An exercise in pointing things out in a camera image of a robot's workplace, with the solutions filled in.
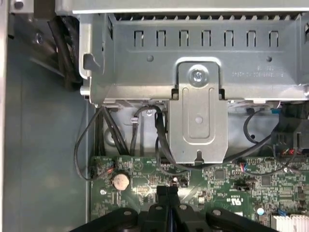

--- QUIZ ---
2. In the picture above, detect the black open PC case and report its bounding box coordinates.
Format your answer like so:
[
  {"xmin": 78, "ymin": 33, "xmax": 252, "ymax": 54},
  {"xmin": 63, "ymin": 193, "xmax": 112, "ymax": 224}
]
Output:
[{"xmin": 0, "ymin": 0, "xmax": 309, "ymax": 232}]

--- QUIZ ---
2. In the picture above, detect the thin black wire loop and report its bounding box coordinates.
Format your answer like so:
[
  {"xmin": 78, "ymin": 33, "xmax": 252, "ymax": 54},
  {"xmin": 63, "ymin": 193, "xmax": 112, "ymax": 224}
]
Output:
[{"xmin": 73, "ymin": 106, "xmax": 115, "ymax": 181}]

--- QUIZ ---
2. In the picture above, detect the green motherboard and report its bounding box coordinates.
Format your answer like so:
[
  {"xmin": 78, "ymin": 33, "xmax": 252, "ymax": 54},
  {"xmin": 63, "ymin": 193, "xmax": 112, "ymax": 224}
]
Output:
[{"xmin": 90, "ymin": 156, "xmax": 309, "ymax": 232}]

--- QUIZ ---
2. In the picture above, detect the silver metal bracket plate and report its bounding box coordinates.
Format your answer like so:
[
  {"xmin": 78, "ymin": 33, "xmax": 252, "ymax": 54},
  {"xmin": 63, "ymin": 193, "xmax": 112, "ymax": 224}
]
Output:
[{"xmin": 169, "ymin": 57, "xmax": 229, "ymax": 167}]

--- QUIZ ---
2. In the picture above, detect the white finned heat sink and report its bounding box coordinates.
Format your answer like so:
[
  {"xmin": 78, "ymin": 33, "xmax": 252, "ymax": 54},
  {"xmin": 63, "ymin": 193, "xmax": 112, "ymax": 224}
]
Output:
[{"xmin": 269, "ymin": 212, "xmax": 309, "ymax": 232}]

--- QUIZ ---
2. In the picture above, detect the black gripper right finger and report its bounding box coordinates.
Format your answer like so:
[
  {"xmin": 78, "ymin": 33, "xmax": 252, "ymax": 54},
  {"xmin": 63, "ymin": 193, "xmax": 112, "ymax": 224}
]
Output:
[{"xmin": 169, "ymin": 185, "xmax": 254, "ymax": 232}]

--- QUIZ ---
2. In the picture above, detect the round coin battery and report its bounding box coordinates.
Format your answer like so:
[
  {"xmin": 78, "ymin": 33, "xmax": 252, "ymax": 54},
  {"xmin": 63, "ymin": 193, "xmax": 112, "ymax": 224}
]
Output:
[{"xmin": 110, "ymin": 172, "xmax": 131, "ymax": 192}]

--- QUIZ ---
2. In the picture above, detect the black power connector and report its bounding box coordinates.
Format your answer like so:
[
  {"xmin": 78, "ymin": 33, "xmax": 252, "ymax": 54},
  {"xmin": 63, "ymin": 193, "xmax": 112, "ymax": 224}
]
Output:
[{"xmin": 270, "ymin": 103, "xmax": 309, "ymax": 159}]

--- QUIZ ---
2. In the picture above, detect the thick black cable bundle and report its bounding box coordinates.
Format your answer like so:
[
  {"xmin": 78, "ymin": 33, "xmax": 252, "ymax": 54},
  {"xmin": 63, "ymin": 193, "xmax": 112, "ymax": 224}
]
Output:
[{"xmin": 47, "ymin": 14, "xmax": 84, "ymax": 92}]

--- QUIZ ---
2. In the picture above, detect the silver metal drive cage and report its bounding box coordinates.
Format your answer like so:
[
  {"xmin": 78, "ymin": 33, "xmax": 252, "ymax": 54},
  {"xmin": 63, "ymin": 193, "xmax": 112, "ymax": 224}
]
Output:
[{"xmin": 72, "ymin": 0, "xmax": 309, "ymax": 108}]

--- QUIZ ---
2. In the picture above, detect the long black data cable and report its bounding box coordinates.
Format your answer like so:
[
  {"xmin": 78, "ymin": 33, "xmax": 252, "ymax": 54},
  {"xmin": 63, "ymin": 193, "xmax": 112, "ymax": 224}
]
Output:
[{"xmin": 154, "ymin": 105, "xmax": 282, "ymax": 172}]

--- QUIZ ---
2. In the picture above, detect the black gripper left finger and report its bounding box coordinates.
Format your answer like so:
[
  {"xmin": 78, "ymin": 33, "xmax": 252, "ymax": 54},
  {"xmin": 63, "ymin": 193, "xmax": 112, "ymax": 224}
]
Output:
[{"xmin": 70, "ymin": 185, "xmax": 171, "ymax": 232}]

